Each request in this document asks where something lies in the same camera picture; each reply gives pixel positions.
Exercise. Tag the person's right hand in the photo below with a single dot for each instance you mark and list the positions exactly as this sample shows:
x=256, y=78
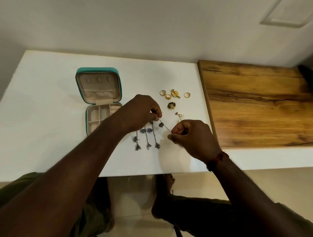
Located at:
x=195, y=139

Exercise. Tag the person's left hand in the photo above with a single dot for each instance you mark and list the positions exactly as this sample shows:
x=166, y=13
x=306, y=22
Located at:
x=137, y=112

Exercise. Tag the person's right thumb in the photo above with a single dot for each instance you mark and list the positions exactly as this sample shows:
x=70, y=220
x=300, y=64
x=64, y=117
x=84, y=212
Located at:
x=176, y=138

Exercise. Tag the person's left thumb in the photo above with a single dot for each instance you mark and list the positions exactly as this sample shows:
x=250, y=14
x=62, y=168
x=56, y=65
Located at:
x=154, y=117

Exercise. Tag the person's right forearm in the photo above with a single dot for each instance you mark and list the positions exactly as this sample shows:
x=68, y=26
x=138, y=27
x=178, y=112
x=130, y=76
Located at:
x=249, y=197

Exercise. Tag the person's left forearm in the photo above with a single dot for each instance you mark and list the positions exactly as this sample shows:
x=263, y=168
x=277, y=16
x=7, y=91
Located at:
x=63, y=183

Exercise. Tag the silver blue stone dangle earring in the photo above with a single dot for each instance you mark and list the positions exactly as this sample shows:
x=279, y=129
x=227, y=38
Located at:
x=143, y=130
x=150, y=130

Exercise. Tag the green and gold earring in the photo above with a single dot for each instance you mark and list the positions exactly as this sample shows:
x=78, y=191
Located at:
x=171, y=105

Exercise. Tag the gold pearl drop earring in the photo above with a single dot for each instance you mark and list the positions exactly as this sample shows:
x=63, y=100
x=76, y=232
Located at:
x=179, y=115

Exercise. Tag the gold filigree earring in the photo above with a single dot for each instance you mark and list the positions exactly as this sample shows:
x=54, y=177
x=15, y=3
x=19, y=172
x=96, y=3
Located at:
x=175, y=93

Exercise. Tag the silver bell dangle earring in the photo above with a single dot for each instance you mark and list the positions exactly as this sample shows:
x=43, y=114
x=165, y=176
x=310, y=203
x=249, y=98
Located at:
x=137, y=146

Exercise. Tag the person's bare foot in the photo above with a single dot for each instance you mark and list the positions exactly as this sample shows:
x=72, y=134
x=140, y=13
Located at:
x=164, y=185

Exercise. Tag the teal jewelry box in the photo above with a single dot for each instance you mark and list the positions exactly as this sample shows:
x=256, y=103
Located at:
x=99, y=88

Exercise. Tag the brown wooden board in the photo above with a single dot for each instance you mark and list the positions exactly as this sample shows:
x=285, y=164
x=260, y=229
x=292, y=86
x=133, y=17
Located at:
x=259, y=105

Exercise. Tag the olive green trousers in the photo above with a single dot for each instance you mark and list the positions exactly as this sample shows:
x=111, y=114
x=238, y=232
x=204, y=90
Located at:
x=97, y=210

